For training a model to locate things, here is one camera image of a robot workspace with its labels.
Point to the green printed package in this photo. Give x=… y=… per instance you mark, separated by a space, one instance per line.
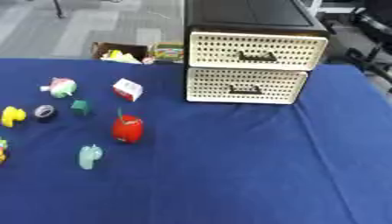
x=168 y=52

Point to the red toy bell pepper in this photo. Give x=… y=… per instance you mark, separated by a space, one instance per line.
x=127 y=128

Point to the red and white small box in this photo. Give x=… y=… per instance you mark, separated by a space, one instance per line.
x=127 y=89

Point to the brown cardboard box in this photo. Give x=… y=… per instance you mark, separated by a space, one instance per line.
x=120 y=52

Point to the black cabinet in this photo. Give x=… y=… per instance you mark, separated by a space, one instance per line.
x=255 y=16

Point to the pale green toy figure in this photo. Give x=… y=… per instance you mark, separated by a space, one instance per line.
x=90 y=156

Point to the small dark green block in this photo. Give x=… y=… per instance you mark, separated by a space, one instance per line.
x=80 y=107

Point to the green and white round toy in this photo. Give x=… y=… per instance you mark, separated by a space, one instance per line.
x=63 y=87

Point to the grey tape roll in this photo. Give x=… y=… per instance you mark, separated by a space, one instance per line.
x=44 y=111

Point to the black stand leg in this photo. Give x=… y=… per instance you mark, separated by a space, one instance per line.
x=58 y=8

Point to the yellow toy duck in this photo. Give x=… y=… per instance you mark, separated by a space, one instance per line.
x=11 y=115

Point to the multicoloured toy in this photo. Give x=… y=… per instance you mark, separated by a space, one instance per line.
x=2 y=150

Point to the black chair frame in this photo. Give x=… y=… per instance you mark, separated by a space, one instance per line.
x=370 y=43

